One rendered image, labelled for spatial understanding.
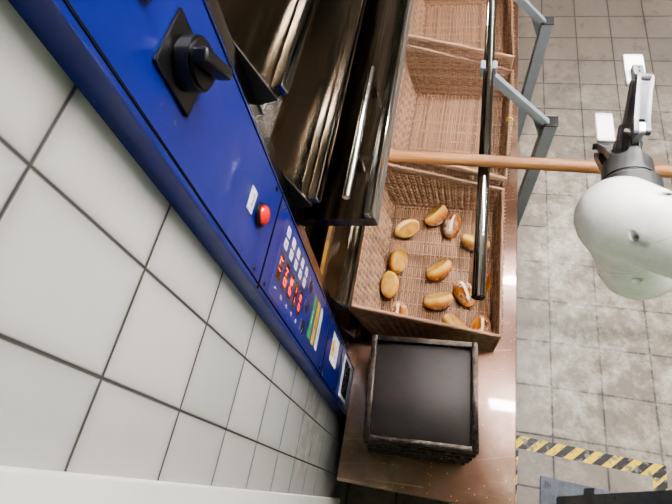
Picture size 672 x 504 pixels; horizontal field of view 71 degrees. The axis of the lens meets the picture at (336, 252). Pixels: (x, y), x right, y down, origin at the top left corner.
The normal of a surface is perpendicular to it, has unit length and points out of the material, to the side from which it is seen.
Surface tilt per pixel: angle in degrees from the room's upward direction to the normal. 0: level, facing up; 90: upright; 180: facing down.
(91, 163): 90
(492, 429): 0
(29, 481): 90
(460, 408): 0
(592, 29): 0
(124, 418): 90
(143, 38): 90
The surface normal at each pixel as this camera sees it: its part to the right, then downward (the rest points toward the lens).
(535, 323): -0.14, -0.47
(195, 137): 0.98, 0.09
